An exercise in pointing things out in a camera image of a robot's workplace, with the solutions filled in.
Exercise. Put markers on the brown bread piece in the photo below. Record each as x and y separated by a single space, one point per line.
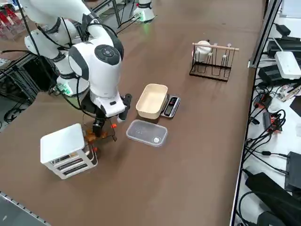
89 138

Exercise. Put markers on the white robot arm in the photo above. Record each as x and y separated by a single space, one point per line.
103 77
145 9

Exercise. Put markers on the white smiley mug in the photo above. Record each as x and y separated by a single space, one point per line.
203 50

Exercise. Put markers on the digital kitchen scale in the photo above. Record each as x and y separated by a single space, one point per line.
171 106

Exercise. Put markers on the white power strip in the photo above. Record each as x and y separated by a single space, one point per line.
288 64

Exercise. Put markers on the red clamps on clear shelf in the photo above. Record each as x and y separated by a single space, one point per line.
7 23

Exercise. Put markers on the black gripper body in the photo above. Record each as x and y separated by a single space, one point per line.
92 109

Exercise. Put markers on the clear plastic food container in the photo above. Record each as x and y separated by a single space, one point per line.
145 131

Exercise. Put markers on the aluminium table rail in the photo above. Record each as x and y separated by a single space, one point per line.
14 204

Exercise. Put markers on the black power adapter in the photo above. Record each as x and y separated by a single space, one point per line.
269 73

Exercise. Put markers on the aluminium frame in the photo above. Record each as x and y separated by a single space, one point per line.
21 77

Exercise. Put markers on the red and black device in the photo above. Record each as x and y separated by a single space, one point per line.
263 100

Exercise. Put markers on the beige plastic container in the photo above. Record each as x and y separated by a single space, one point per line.
150 99

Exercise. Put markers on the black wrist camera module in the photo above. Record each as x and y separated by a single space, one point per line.
125 106

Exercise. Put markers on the black box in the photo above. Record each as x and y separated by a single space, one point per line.
294 171

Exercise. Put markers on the black device with orange plugs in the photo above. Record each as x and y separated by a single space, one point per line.
274 122

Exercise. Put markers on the aluminium camera post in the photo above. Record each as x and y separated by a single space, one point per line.
264 35

